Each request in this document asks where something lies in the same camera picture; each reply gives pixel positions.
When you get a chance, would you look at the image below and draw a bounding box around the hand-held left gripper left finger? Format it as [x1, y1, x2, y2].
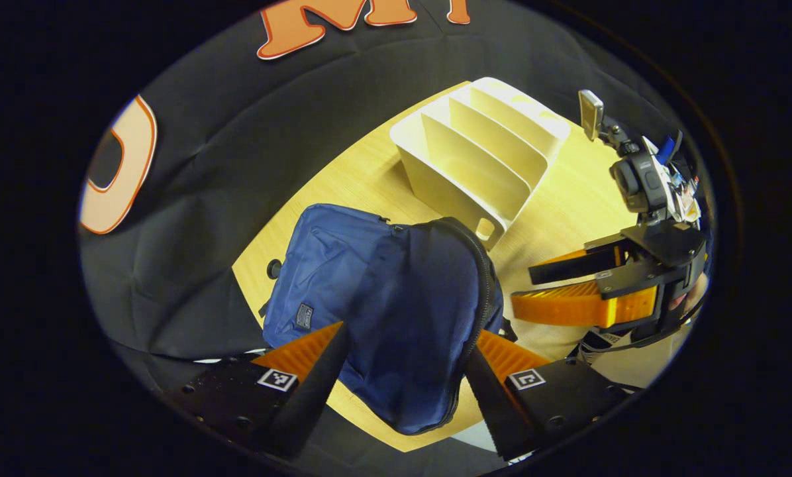
[170, 321, 350, 459]

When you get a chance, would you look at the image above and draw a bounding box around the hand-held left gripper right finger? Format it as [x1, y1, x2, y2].
[464, 329, 643, 463]

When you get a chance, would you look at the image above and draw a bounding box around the blue schoolbag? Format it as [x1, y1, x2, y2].
[260, 203, 506, 436]

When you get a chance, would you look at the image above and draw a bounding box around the white plastic bookshelf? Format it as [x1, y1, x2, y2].
[389, 77, 572, 251]

